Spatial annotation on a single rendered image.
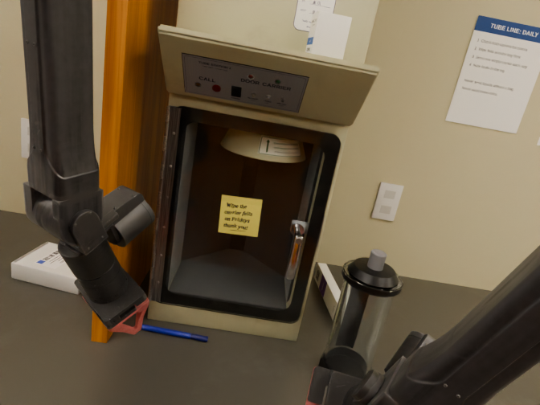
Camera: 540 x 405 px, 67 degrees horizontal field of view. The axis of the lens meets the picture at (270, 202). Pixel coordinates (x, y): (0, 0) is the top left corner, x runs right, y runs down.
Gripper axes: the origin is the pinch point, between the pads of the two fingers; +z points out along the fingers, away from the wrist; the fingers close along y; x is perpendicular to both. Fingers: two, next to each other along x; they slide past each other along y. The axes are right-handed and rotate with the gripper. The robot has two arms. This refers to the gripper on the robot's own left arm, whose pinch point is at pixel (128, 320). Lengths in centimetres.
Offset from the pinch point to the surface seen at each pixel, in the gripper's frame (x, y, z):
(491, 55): -109, -8, -6
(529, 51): -117, -15, -6
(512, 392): -50, -50, 34
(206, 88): -28.6, 7.8, -26.2
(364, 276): -33.0, -22.3, 1.4
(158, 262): -11.3, 10.3, 4.3
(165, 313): -7.6, 8.2, 16.3
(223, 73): -29.9, 4.1, -29.3
